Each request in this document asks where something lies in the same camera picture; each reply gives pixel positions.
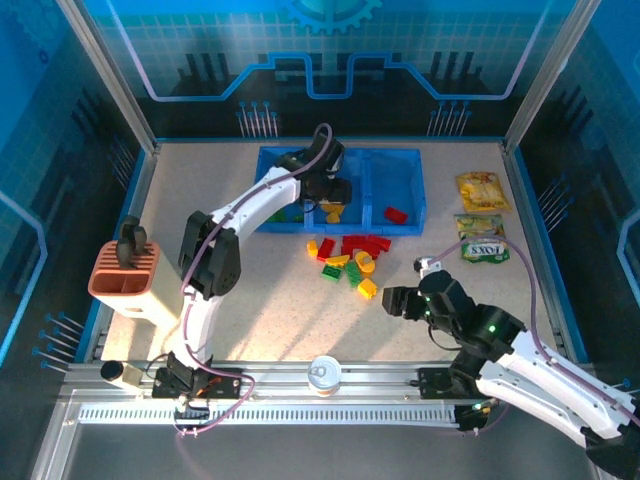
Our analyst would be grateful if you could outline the blue three-compartment plastic bin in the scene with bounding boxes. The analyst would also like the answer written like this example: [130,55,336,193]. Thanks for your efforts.
[253,145,429,235]

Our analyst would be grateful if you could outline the green lemon snack bag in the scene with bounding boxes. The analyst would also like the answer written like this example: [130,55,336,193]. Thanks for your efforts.
[453,213,512,265]

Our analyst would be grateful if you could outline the tin can with pull tab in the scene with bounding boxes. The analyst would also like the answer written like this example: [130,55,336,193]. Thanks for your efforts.
[307,354,345,399]

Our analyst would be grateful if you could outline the yellow snack bag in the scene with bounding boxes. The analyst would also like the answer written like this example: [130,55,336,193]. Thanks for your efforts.
[455,171,511,214]

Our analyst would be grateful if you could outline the black utensil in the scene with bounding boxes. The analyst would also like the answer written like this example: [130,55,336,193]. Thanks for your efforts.
[117,215,149,266]

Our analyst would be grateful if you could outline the terracotta and beige utensil holder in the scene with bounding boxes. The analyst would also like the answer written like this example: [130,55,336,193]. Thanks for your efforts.
[87,241,184,329]

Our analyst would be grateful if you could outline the black-capped beige cylinder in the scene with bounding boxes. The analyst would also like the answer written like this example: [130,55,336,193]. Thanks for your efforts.
[99,360,144,389]

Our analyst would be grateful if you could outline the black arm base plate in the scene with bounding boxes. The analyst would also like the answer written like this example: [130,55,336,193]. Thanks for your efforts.
[417,367,481,401]
[152,367,245,400]

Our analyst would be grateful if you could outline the purple cable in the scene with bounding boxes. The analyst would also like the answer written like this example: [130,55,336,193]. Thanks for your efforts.
[429,234,640,426]
[172,122,335,439]

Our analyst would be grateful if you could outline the aluminium rail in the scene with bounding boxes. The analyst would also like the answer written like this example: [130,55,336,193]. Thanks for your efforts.
[64,360,626,401]

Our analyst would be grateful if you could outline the white slotted cable tray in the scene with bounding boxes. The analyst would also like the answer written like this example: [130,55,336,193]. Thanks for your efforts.
[77,403,464,427]

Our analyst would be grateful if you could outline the aluminium frame post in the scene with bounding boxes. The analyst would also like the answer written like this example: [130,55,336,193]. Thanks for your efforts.
[501,0,605,154]
[53,0,162,156]

